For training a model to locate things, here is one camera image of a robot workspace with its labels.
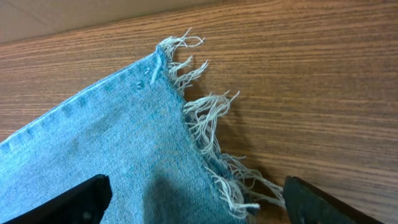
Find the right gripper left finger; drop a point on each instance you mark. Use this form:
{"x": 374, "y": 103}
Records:
{"x": 86, "y": 203}

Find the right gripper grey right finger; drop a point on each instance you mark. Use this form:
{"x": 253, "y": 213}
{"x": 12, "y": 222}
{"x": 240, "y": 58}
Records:
{"x": 307, "y": 204}

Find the light blue denim jeans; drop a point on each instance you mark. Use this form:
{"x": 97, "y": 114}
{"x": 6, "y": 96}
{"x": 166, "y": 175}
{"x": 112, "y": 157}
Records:
{"x": 159, "y": 151}

